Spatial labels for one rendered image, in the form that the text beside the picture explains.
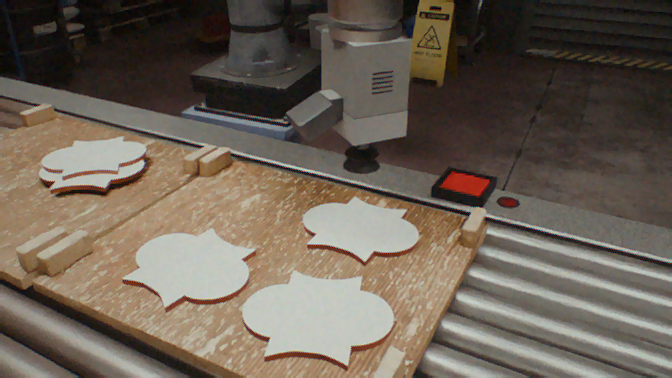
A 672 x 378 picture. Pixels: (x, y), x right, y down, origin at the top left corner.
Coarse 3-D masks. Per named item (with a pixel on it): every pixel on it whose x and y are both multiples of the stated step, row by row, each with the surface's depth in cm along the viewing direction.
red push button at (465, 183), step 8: (448, 176) 83; (456, 176) 83; (464, 176) 83; (472, 176) 83; (448, 184) 81; (456, 184) 81; (464, 184) 81; (472, 184) 81; (480, 184) 81; (472, 192) 78; (480, 192) 78
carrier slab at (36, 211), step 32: (32, 128) 98; (64, 128) 98; (96, 128) 98; (0, 160) 86; (32, 160) 86; (160, 160) 86; (0, 192) 77; (32, 192) 77; (64, 192) 77; (96, 192) 77; (128, 192) 77; (160, 192) 77; (0, 224) 70; (32, 224) 70; (64, 224) 70; (96, 224) 70; (0, 256) 63
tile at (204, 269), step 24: (168, 240) 65; (192, 240) 65; (216, 240) 65; (144, 264) 61; (168, 264) 61; (192, 264) 61; (216, 264) 61; (240, 264) 61; (144, 288) 58; (168, 288) 57; (192, 288) 57; (216, 288) 57; (240, 288) 57
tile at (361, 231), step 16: (320, 208) 71; (336, 208) 71; (352, 208) 71; (368, 208) 71; (304, 224) 68; (320, 224) 68; (336, 224) 68; (352, 224) 68; (368, 224) 68; (384, 224) 68; (400, 224) 68; (320, 240) 65; (336, 240) 65; (352, 240) 65; (368, 240) 65; (384, 240) 65; (400, 240) 65; (416, 240) 65; (352, 256) 63; (368, 256) 62; (384, 256) 63
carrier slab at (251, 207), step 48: (192, 192) 77; (240, 192) 77; (288, 192) 77; (336, 192) 77; (96, 240) 66; (144, 240) 66; (240, 240) 66; (288, 240) 66; (432, 240) 66; (480, 240) 67; (48, 288) 58; (96, 288) 58; (384, 288) 58; (432, 288) 58; (144, 336) 53; (192, 336) 52; (240, 336) 52; (432, 336) 54
